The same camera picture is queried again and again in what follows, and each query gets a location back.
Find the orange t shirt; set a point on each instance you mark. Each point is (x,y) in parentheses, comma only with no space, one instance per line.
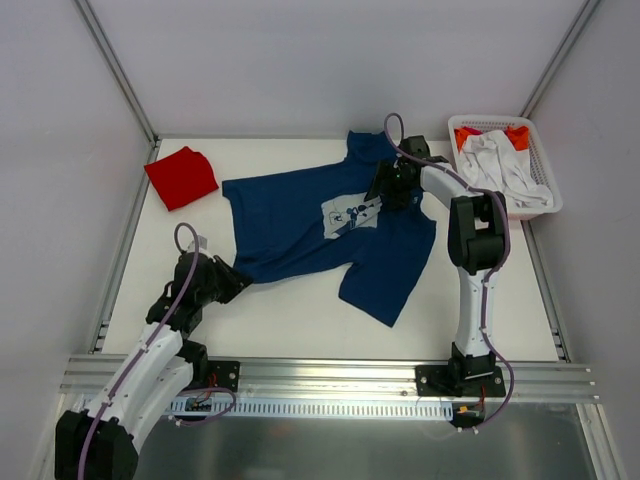
(519,137)

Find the white t shirt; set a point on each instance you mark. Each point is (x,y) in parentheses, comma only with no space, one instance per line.
(489,161)

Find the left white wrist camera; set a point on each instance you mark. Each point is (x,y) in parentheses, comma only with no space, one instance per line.
(200,244)

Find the white slotted cable duct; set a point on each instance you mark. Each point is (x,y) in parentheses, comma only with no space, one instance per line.
(313,409)

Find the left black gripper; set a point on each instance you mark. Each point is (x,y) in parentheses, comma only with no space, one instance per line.
(223,279)

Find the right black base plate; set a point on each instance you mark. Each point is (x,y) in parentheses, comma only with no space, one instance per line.
(435,380)

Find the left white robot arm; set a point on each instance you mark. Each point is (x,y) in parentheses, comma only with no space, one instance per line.
(104,439)

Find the blue t shirt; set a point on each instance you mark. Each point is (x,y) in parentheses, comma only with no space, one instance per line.
(316,219)

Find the folded red t shirt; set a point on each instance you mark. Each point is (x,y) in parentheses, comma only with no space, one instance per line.
(182,178)

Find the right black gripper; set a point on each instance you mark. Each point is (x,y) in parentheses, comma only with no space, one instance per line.
(383,177)

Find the white plastic basket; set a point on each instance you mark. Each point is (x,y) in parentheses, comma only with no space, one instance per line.
(540,166)

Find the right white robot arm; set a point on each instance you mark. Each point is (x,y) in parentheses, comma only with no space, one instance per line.
(477,244)

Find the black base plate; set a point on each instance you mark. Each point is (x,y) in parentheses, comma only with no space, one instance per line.
(435,380)
(221,374)

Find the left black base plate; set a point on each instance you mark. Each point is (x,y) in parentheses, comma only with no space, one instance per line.
(221,374)

